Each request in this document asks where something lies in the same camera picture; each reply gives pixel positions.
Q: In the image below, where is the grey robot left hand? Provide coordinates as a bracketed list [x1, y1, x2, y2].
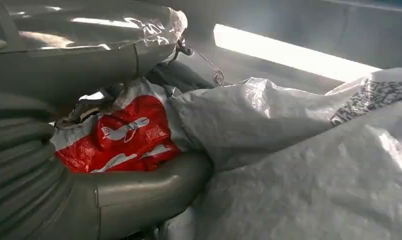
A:
[0, 0, 225, 240]

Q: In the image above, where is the white parcel red logo barcode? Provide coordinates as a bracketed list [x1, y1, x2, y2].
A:
[50, 66, 402, 240]

